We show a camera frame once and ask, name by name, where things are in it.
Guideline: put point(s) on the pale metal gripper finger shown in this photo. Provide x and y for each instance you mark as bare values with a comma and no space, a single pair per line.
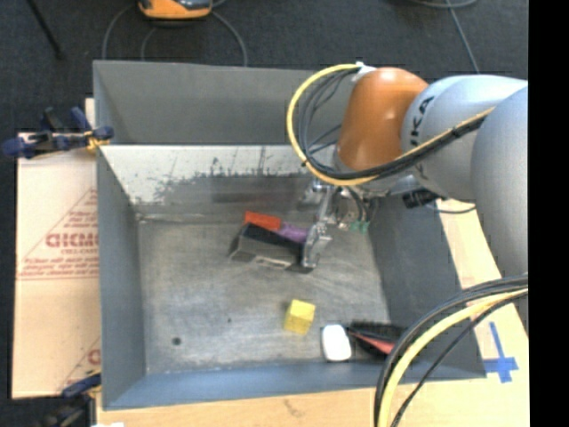
323,238
310,252

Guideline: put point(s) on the purple block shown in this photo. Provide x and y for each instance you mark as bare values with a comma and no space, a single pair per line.
294,233

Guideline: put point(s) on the orange-red flat block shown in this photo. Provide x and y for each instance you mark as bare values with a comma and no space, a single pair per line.
262,220

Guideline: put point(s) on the yellow cube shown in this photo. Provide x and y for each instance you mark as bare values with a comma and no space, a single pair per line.
299,316

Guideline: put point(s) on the white oval soap bar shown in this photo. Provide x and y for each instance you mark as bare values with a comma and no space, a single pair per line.
336,343

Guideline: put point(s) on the black and red brush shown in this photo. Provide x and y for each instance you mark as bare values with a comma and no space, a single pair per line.
375,338

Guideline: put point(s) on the grey metal bin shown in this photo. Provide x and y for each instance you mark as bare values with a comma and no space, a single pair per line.
200,300

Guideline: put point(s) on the brown cardboard board, red print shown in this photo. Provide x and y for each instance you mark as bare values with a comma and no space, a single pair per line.
53,309

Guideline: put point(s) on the black cylinder on white bracket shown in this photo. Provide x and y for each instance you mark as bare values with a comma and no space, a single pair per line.
418,199

